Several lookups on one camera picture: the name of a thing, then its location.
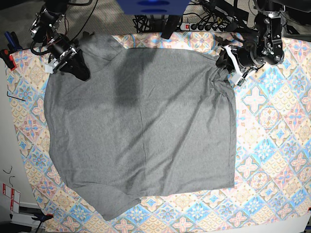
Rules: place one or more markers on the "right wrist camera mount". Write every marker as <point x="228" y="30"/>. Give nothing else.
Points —
<point x="63" y="59"/>

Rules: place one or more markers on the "grey T-shirt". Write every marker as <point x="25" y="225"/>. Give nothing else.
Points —
<point x="148" y="122"/>

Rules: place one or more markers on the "black mount post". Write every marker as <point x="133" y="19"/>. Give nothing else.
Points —
<point x="170" y="26"/>

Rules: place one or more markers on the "red black clamp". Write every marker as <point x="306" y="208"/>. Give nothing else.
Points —
<point x="8" y="59"/>

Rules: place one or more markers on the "white power strip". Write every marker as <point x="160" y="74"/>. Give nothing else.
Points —
<point x="202" y="27"/>

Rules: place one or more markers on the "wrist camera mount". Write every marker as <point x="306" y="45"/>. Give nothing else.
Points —
<point x="63" y="59"/>
<point x="241" y="74"/>

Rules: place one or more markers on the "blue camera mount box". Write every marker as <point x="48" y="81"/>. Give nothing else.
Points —
<point x="153" y="7"/>

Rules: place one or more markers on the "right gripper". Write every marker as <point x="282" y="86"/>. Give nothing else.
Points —
<point x="77" y="67"/>

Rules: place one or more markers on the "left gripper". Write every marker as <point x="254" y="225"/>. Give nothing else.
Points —
<point x="246" y="57"/>

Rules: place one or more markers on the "patterned tile tablecloth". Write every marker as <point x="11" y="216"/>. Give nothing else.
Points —
<point x="272" y="166"/>

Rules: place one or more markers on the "blue orange bottom clamp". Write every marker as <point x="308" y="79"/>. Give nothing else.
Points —
<point x="41" y="218"/>

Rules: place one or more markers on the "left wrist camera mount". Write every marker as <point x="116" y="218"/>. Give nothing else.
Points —
<point x="241" y="74"/>

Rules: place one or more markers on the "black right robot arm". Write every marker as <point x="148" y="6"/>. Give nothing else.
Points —
<point x="47" y="22"/>

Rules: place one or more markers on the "red white label tag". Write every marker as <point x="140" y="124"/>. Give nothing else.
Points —
<point x="10" y="198"/>

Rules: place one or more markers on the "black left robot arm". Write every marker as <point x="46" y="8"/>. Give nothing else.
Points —
<point x="265" y="48"/>

